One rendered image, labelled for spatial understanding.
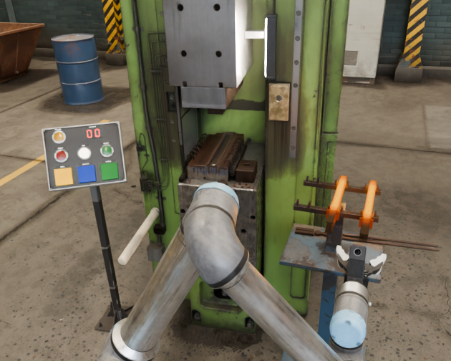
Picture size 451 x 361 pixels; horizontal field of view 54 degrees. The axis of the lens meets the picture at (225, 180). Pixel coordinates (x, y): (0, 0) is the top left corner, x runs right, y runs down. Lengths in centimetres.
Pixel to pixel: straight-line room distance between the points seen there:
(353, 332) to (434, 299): 179
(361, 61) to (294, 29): 524
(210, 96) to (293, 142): 45
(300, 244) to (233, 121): 86
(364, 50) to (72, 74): 422
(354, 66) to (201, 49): 543
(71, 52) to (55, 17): 356
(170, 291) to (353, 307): 49
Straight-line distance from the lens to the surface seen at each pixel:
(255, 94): 241
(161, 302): 122
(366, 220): 164
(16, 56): 849
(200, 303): 251
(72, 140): 212
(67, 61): 656
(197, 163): 210
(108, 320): 276
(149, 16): 211
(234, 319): 253
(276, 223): 232
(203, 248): 94
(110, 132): 210
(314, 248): 194
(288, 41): 198
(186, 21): 190
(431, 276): 317
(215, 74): 191
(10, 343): 285
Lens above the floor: 188
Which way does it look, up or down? 27 degrees down
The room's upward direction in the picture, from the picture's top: 2 degrees counter-clockwise
